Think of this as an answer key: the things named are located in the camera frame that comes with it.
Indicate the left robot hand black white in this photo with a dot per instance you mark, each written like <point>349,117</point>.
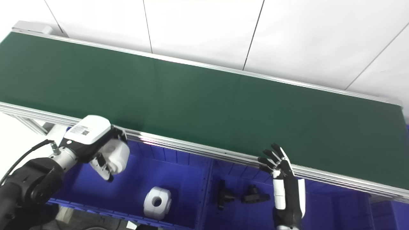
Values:
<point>91,131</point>

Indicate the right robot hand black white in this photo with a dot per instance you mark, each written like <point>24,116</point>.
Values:
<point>289,198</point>

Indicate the white cylindrical part with holes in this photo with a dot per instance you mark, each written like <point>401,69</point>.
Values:
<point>156,203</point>
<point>117,155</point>

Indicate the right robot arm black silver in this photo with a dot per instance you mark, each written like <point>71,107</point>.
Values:
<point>287,228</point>

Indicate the black T-shaped part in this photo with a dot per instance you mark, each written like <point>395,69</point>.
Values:
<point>222,195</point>
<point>254,196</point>

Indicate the blue plastic bin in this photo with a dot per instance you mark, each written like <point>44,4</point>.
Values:
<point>179,179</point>
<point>329,207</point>

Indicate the aluminium conveyor support leg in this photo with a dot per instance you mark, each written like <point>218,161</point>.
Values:
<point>35,124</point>

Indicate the grey conveyor end housing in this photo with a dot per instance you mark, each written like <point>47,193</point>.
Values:
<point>33,27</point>

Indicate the green conveyor belt aluminium frame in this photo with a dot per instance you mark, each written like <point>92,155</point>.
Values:
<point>204,111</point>

